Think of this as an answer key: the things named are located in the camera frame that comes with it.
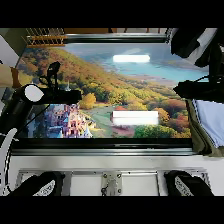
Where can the beige garment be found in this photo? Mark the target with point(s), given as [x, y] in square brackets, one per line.
[7, 76]

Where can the light blue garment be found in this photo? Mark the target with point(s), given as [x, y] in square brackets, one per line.
[211, 120]

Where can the olive green garment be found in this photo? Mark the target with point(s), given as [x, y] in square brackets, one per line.
[200, 143]

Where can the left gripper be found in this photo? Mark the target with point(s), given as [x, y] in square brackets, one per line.
[68, 96]

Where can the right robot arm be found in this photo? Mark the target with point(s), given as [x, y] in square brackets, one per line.
[200, 90]

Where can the white garment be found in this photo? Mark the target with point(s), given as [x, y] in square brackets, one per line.
[6, 50]

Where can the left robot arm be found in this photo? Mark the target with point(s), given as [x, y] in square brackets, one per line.
[15, 106]

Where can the orange rack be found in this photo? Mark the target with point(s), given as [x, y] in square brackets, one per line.
[45, 39]

